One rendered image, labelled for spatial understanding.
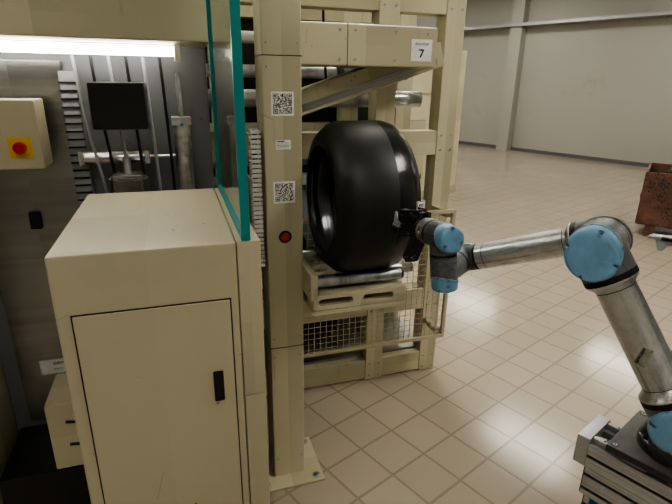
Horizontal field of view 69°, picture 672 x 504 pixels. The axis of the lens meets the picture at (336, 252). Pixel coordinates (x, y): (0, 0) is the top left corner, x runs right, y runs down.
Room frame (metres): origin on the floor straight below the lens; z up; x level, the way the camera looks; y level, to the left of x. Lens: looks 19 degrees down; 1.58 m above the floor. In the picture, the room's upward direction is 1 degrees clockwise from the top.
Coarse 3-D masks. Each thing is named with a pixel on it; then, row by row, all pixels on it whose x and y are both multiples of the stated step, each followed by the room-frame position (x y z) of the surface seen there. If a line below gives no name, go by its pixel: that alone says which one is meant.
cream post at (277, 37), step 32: (256, 0) 1.67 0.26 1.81; (288, 0) 1.66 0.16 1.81; (256, 32) 1.70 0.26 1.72; (288, 32) 1.66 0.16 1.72; (256, 64) 1.72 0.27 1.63; (288, 64) 1.66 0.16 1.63; (256, 96) 1.74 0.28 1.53; (288, 128) 1.66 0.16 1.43; (288, 160) 1.66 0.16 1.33; (288, 224) 1.66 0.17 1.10; (288, 256) 1.65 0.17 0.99; (288, 288) 1.65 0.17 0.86; (288, 320) 1.65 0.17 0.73; (288, 352) 1.65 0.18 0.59; (288, 384) 1.65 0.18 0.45; (288, 416) 1.65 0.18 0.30; (288, 448) 1.65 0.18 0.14
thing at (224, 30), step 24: (216, 0) 1.24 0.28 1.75; (216, 24) 1.28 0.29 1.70; (240, 24) 0.96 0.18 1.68; (216, 48) 1.31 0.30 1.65; (240, 48) 0.96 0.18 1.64; (216, 72) 1.35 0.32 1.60; (240, 72) 0.96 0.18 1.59; (216, 96) 1.40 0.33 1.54; (240, 96) 0.96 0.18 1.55; (216, 120) 1.44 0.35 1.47; (240, 120) 0.96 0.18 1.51; (216, 144) 1.47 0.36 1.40; (240, 144) 0.96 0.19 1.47; (240, 168) 0.96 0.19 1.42; (240, 192) 0.96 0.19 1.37; (240, 216) 0.95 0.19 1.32
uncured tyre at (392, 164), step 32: (352, 128) 1.71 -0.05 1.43; (384, 128) 1.75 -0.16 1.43; (320, 160) 2.03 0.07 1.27; (352, 160) 1.59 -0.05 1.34; (384, 160) 1.62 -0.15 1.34; (320, 192) 2.05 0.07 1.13; (352, 192) 1.55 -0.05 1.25; (384, 192) 1.57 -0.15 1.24; (416, 192) 1.61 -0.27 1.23; (320, 224) 1.99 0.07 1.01; (352, 224) 1.54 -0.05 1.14; (384, 224) 1.56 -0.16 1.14; (320, 256) 1.80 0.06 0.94; (352, 256) 1.58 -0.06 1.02; (384, 256) 1.62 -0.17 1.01
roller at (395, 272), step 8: (344, 272) 1.67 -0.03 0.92; (352, 272) 1.67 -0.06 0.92; (360, 272) 1.67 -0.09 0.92; (368, 272) 1.68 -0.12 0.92; (376, 272) 1.69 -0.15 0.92; (384, 272) 1.69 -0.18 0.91; (392, 272) 1.70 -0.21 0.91; (400, 272) 1.71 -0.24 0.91; (320, 280) 1.61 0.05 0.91; (328, 280) 1.62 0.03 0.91; (336, 280) 1.63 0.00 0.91; (344, 280) 1.64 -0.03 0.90; (352, 280) 1.65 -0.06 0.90; (360, 280) 1.66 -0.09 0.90; (368, 280) 1.67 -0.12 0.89; (376, 280) 1.68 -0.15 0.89
